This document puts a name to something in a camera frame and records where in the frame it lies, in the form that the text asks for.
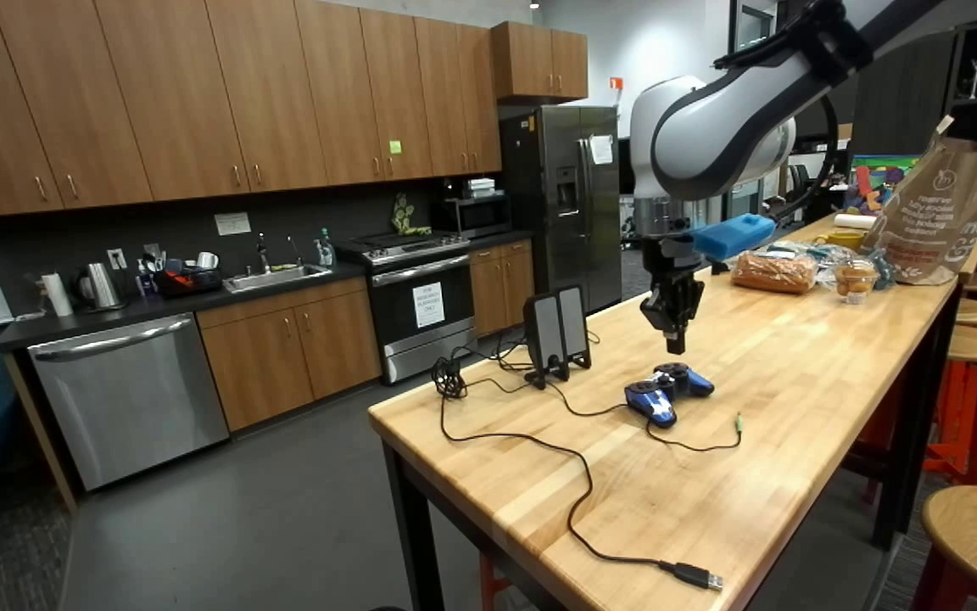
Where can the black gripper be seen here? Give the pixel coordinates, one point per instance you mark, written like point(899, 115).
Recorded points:
point(669, 262)

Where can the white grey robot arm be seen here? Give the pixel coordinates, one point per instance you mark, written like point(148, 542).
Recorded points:
point(739, 120)

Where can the blue black gamepad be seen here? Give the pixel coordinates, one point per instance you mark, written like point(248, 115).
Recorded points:
point(660, 395)

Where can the black desktop speaker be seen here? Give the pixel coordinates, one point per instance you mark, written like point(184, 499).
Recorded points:
point(545, 335)
point(574, 323)

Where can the bagged bread loaf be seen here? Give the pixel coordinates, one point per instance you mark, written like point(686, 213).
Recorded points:
point(779, 274)

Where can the stainless steel refrigerator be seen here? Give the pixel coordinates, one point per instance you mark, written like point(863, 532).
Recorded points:
point(569, 205)

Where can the black television screen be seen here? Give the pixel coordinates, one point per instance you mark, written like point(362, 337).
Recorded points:
point(627, 164)

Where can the narrow wooden base cabinet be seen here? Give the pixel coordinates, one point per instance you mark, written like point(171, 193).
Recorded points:
point(505, 283)

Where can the white paper on refrigerator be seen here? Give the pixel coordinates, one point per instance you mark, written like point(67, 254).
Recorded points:
point(603, 147)

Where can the small bagged buns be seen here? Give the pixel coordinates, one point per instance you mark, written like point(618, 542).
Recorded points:
point(855, 275)

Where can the yellow package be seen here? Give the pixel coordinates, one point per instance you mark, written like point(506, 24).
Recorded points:
point(846, 237)

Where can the black microwave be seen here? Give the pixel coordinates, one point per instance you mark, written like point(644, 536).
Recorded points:
point(475, 213)

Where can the white paper on oven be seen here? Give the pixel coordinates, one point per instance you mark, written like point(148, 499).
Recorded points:
point(429, 302)

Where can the colourful box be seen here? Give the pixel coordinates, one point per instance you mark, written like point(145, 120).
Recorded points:
point(889, 182)

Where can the stainless steel oven range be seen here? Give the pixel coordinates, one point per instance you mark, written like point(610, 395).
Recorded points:
point(421, 305)

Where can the large clear brown bag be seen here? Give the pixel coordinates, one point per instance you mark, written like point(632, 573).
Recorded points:
point(941, 216)

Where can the green plant decoration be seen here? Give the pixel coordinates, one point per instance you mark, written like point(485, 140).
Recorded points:
point(406, 216)

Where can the green sticky note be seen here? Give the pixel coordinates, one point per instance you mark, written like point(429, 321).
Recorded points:
point(394, 147)

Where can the soap bottle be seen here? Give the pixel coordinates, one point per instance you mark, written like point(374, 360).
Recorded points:
point(323, 245)

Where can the wide wooden base cabinet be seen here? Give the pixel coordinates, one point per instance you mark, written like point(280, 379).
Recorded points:
point(289, 352)

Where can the steel kitchen sink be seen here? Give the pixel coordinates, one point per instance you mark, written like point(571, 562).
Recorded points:
point(272, 275)

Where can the chrome sink faucet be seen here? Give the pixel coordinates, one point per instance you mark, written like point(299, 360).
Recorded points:
point(263, 252)

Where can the dish rack with utensils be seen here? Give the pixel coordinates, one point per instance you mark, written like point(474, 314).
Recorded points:
point(171, 274)

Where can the black kitchen countertop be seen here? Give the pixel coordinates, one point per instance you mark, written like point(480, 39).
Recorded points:
point(151, 305)

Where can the stainless steel dishwasher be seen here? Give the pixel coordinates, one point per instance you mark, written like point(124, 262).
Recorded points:
point(128, 395)

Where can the white paper towel roll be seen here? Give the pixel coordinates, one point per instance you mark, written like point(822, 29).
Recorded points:
point(56, 294)

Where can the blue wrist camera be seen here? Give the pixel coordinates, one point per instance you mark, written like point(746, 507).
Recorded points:
point(735, 236)

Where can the small wooden wall cabinet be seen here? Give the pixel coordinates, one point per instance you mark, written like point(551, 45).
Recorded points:
point(542, 58)

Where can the white wall outlet plate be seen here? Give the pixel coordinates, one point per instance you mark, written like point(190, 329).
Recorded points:
point(233, 223)

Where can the long wooden wall cabinets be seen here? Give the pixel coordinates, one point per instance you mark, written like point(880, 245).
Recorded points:
point(204, 90)

